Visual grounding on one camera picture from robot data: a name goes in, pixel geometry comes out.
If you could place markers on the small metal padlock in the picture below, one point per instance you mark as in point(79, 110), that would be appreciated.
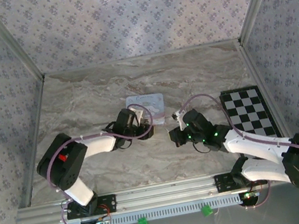
point(147, 121)

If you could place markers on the cartoon dog tin box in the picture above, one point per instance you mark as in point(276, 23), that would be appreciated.
point(152, 104)

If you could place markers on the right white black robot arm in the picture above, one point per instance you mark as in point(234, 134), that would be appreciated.
point(259, 142)

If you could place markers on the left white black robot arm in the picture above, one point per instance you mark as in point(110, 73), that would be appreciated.
point(64, 173)

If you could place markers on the black white checkerboard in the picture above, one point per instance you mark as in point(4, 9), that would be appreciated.
point(248, 112)

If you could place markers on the red cylinder with clear cap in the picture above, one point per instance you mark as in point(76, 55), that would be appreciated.
point(63, 157)

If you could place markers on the aluminium table edge bar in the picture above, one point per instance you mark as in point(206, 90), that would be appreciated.
point(140, 57)

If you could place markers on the green plastic block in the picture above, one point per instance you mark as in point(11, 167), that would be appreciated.
point(206, 211)
point(142, 223)

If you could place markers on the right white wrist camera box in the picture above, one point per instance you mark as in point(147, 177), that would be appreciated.
point(180, 118)

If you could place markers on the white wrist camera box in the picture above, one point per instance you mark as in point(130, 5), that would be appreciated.
point(180, 118)
point(137, 114)

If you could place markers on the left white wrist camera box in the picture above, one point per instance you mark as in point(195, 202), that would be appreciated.
point(137, 114)

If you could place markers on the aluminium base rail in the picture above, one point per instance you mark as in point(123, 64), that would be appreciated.
point(164, 193)

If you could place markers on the aluminium table side rail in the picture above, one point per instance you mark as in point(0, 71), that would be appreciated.
point(37, 114)
point(253, 70)

